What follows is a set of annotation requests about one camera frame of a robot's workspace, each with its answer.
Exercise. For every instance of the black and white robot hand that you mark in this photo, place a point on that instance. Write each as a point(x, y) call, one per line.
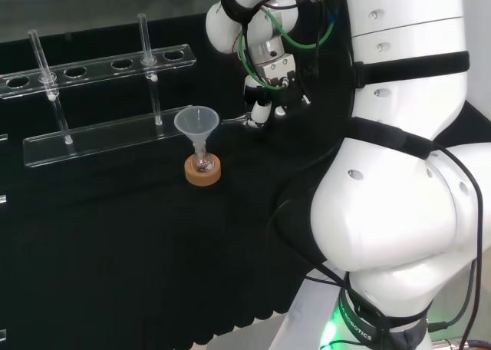
point(295, 96)

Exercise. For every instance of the translucent plastic funnel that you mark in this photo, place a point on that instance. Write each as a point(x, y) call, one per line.
point(196, 121)

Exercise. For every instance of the clear acrylic funnel stand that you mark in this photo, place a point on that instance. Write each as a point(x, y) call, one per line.
point(99, 140)

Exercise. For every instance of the small round-bottom glass flask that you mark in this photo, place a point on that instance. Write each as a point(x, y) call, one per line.
point(201, 165)

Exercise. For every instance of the black bench cloth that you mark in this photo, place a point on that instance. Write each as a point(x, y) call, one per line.
point(134, 250)

